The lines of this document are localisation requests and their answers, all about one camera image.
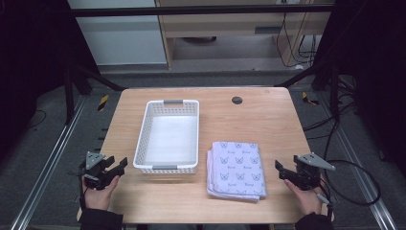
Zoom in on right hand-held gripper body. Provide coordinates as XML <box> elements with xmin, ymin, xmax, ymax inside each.
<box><xmin>292</xmin><ymin>151</ymin><xmax>337</xmax><ymax>192</ymax></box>

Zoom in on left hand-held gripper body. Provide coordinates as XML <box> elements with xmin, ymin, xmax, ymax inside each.
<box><xmin>79</xmin><ymin>150</ymin><xmax>117</xmax><ymax>192</ymax></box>

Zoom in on lilac butterfly-print cloth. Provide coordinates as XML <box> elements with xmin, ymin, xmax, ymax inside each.
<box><xmin>206</xmin><ymin>141</ymin><xmax>268</xmax><ymax>202</ymax></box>

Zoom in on white plastic basket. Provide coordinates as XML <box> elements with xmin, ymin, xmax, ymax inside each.
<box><xmin>132</xmin><ymin>99</ymin><xmax>201</xmax><ymax>175</ymax></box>

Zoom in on person's right hand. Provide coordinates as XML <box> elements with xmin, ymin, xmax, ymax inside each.
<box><xmin>283</xmin><ymin>178</ymin><xmax>327</xmax><ymax>217</ymax></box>

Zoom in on person's left hand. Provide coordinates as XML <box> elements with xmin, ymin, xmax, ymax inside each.
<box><xmin>81</xmin><ymin>174</ymin><xmax>121</xmax><ymax>212</ymax></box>

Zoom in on yellow-black tape strip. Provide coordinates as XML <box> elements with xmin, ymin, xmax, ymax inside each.
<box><xmin>97</xmin><ymin>93</ymin><xmax>110</xmax><ymax>112</ymax></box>
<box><xmin>301</xmin><ymin>91</ymin><xmax>321</xmax><ymax>106</ymax></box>

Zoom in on black metal stand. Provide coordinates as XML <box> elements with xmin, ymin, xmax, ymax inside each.
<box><xmin>62</xmin><ymin>61</ymin><xmax>127</xmax><ymax>127</ymax></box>
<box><xmin>275</xmin><ymin>58</ymin><xmax>342</xmax><ymax>123</ymax></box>

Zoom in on white cabinet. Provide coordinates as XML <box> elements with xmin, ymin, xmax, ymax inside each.
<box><xmin>67</xmin><ymin>0</ymin><xmax>169</xmax><ymax>67</ymax></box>

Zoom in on black curtain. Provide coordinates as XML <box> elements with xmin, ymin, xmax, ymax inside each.
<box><xmin>313</xmin><ymin>0</ymin><xmax>406</xmax><ymax>176</ymax></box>
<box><xmin>0</xmin><ymin>0</ymin><xmax>100</xmax><ymax>157</ymax></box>

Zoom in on light wooden desk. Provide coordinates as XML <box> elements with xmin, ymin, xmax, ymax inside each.
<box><xmin>155</xmin><ymin>0</ymin><xmax>336</xmax><ymax>70</ymax></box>

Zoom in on black horizontal bar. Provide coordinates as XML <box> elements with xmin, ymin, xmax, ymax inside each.
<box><xmin>70</xmin><ymin>4</ymin><xmax>335</xmax><ymax>18</ymax></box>

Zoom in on thin black cable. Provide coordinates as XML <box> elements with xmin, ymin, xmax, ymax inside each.
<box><xmin>77</xmin><ymin>173</ymin><xmax>89</xmax><ymax>210</ymax></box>

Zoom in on metal floor rail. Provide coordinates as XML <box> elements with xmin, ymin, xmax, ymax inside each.
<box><xmin>319</xmin><ymin>91</ymin><xmax>398</xmax><ymax>230</ymax></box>
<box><xmin>11</xmin><ymin>95</ymin><xmax>88</xmax><ymax>230</ymax></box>

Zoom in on black floor cables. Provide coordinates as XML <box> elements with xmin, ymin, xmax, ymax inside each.
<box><xmin>302</xmin><ymin>76</ymin><xmax>362</xmax><ymax>161</ymax></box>

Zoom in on black looped cable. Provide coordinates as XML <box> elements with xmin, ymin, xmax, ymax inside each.
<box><xmin>314</xmin><ymin>158</ymin><xmax>382</xmax><ymax>221</ymax></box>

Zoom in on black floor cable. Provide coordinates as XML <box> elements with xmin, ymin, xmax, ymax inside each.
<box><xmin>26</xmin><ymin>108</ymin><xmax>48</xmax><ymax>130</ymax></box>

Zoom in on hanging black cables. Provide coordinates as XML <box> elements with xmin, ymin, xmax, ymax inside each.
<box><xmin>275</xmin><ymin>11</ymin><xmax>319</xmax><ymax>69</ymax></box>

